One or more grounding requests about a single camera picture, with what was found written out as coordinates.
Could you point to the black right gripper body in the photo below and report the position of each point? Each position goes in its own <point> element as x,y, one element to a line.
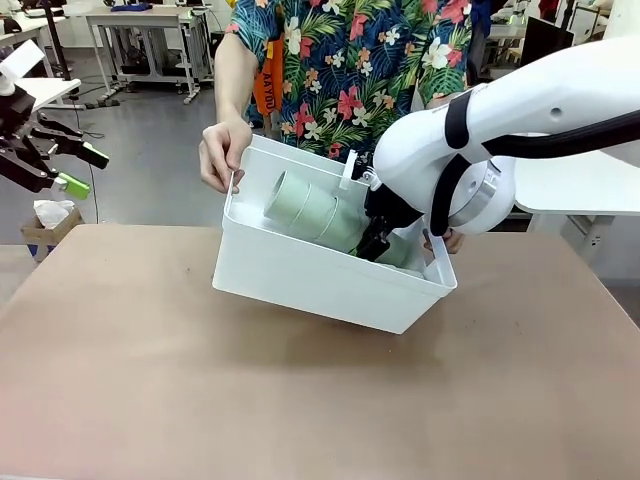
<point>390,207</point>

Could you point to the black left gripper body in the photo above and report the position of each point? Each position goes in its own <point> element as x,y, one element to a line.
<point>17,112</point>

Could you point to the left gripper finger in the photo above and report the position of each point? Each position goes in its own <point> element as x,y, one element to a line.
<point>95,156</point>
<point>75,189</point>

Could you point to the white plastic basket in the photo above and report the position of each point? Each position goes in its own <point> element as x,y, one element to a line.
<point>310,285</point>

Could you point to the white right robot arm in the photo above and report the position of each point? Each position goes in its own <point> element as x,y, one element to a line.
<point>525,100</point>

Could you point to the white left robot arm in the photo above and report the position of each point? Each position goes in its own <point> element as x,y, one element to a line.
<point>20,62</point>

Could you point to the person's right forearm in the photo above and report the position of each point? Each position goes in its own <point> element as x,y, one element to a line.
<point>232,85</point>

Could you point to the person's left hand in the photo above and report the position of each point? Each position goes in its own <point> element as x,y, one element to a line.
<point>454,242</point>

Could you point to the person's right hand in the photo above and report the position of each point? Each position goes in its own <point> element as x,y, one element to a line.
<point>225,155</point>

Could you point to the crumpled white paper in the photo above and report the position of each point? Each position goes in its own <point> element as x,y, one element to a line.
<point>52,212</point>

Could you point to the white table with legs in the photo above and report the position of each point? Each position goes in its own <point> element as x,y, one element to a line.
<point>55,90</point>

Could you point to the black floor power strip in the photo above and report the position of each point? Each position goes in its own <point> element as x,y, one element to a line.
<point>102,104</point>

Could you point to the cardboard box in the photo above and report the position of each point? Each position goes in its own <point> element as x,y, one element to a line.
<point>50,240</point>

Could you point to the black tripod pole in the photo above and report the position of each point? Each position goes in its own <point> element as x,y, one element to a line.
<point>59,45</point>

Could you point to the white desk with dark panels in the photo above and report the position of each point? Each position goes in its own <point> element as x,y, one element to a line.
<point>47,30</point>

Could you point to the person in floral shirt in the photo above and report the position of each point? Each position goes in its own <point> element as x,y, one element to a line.
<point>350,75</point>

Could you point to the grey background desk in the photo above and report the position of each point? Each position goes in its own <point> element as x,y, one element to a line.
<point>135,20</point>

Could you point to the white rounded side table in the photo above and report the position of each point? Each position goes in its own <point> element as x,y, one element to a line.
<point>575,185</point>

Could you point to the black monitor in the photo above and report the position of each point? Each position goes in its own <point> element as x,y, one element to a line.
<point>542,37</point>

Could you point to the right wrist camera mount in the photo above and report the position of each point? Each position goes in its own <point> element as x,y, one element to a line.
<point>350,170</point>

